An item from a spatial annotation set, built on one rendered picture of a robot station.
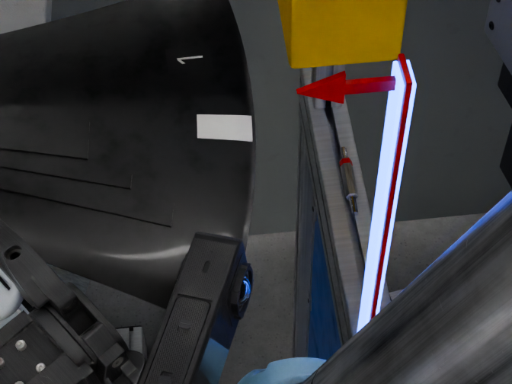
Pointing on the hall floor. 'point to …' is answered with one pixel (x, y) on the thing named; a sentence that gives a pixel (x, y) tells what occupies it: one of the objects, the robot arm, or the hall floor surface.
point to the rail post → (303, 225)
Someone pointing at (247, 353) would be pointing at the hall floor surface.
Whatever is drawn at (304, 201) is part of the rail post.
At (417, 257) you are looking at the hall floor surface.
